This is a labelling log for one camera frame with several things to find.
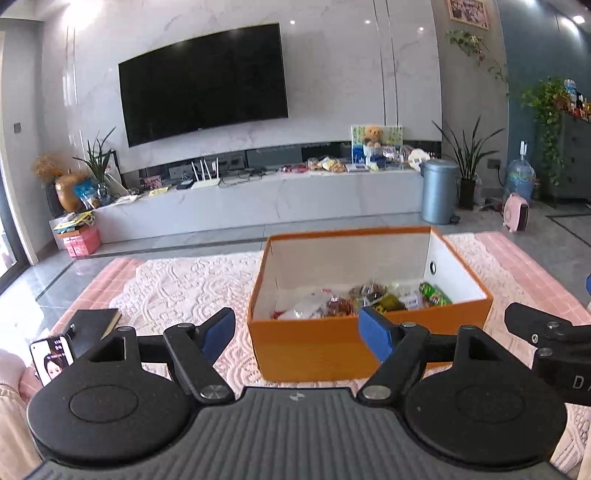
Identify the pink red box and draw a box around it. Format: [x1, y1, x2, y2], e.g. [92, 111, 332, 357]
[58, 226, 101, 258]

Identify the black notebook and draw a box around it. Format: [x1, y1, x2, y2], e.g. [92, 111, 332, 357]
[63, 309, 121, 359]

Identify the red brown meat snack packet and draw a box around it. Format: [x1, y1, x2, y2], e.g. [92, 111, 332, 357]
[322, 295, 356, 318]

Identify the potted plant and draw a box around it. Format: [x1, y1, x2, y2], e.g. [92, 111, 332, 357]
[432, 116, 505, 210]
[75, 127, 115, 206]

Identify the grey blue trash bin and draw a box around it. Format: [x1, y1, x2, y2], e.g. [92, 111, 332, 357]
[421, 159, 459, 225]

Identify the potted plant right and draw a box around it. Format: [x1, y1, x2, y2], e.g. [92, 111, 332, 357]
[432, 116, 505, 210]

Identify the black television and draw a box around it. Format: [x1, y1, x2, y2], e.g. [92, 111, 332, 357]
[118, 23, 288, 147]

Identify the blue water bottle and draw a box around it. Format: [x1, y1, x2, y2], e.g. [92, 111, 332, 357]
[505, 141, 536, 203]

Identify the teddy bear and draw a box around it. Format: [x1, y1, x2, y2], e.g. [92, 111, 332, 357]
[363, 125, 383, 148]

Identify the smartphone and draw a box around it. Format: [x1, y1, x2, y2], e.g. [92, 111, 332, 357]
[29, 335, 74, 386]

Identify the pink lace tablecloth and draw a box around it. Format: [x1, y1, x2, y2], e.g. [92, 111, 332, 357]
[0, 230, 591, 476]

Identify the hanging green vine plant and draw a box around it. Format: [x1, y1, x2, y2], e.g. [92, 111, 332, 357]
[522, 77, 570, 186]

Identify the white candy clear packet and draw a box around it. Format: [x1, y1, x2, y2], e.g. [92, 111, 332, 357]
[277, 290, 332, 321]

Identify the dark green snack packet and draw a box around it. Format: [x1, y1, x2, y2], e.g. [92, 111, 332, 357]
[370, 293, 406, 313]

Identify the orange brown vase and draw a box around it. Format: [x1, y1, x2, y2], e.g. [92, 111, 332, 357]
[55, 172, 87, 213]

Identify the potted plant left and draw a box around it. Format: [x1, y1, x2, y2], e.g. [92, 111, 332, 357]
[75, 127, 115, 206]

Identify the pink small heater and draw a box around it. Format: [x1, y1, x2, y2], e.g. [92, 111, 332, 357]
[503, 192, 530, 233]

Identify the white tv cabinet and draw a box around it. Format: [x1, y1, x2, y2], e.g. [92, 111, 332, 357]
[95, 170, 423, 243]

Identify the orange cardboard box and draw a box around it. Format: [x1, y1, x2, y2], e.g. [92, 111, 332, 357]
[247, 226, 493, 383]

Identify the white router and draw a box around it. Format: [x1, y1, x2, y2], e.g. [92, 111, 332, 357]
[191, 159, 221, 189]

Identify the green sausage stick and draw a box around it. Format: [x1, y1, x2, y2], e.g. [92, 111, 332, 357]
[419, 282, 453, 307]

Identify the grey side cabinet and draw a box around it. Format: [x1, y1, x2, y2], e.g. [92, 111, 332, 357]
[550, 113, 591, 201]

